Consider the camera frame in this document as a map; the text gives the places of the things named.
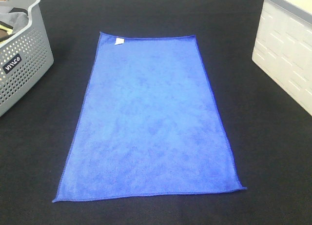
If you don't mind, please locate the blue microfiber towel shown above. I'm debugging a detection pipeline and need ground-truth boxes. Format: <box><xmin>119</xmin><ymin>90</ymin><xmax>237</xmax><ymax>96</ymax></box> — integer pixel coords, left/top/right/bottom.
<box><xmin>54</xmin><ymin>33</ymin><xmax>243</xmax><ymax>202</ymax></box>

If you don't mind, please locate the white slotted plastic crate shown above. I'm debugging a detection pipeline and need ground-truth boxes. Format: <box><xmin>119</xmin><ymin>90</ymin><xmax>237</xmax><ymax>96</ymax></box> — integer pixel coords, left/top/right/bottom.
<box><xmin>252</xmin><ymin>0</ymin><xmax>312</xmax><ymax>113</ymax></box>

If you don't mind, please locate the grey perforated plastic basket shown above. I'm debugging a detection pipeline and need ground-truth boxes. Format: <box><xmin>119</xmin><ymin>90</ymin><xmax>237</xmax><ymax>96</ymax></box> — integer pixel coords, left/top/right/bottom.
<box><xmin>0</xmin><ymin>0</ymin><xmax>54</xmax><ymax>115</ymax></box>

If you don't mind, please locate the grey towel in basket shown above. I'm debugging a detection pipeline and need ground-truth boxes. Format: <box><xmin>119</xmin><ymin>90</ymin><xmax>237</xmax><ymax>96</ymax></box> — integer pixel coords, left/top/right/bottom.
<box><xmin>0</xmin><ymin>12</ymin><xmax>29</xmax><ymax>34</ymax></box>

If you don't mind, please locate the yellow cloth in basket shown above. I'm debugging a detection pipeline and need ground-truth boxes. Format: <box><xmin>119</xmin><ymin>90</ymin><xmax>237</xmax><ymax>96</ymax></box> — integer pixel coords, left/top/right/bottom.
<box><xmin>0</xmin><ymin>25</ymin><xmax>13</xmax><ymax>35</ymax></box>

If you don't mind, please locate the brown cloth in basket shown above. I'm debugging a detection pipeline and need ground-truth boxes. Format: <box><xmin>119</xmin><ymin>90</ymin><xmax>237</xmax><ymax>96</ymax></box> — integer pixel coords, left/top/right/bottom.
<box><xmin>0</xmin><ymin>29</ymin><xmax>11</xmax><ymax>42</ymax></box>

